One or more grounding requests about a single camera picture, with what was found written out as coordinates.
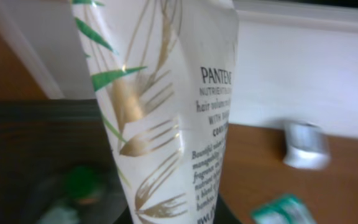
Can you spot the white barcode scanner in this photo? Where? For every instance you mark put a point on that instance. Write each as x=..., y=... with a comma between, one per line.
x=307, y=146

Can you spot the green 3M glove packet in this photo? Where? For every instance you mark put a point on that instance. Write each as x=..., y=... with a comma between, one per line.
x=287, y=209

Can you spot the green lid jar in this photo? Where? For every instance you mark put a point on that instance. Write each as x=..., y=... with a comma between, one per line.
x=83, y=185

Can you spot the grey plastic mesh basket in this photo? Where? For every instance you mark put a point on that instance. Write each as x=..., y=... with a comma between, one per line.
x=40, y=141

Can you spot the white Pantene tube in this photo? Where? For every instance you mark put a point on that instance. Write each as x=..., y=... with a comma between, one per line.
x=162, y=72

